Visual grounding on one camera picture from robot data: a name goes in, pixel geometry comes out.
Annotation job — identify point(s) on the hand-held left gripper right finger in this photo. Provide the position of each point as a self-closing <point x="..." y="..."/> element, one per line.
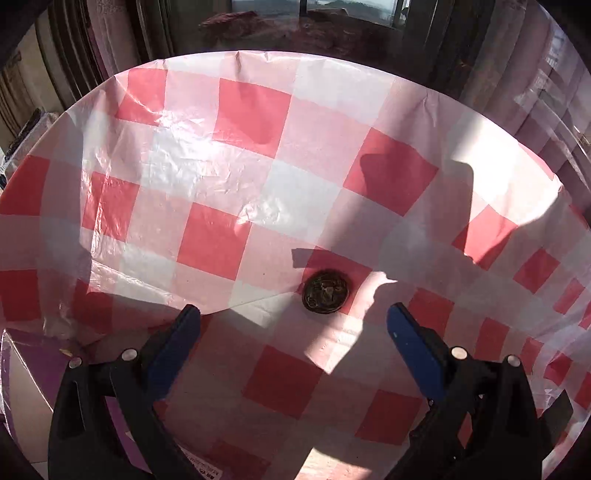
<point x="415" y="353"/>

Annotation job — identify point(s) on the pale pink curtain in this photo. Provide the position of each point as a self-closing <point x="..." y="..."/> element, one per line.
<point x="531" y="83"/>

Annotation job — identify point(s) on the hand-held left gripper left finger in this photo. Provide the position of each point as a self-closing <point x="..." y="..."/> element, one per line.
<point x="173" y="350"/>

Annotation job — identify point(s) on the pink patterned curtain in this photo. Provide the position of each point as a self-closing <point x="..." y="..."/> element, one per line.
<point x="113" y="32"/>

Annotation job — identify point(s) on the red white checked tablecloth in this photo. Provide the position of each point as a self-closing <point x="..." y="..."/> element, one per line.
<point x="258" y="194"/>

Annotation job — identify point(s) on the dark window frame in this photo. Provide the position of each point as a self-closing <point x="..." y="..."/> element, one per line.
<point x="351" y="11"/>

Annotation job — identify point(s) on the small dark round metal object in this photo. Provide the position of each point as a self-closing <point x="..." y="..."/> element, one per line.
<point x="326" y="291"/>

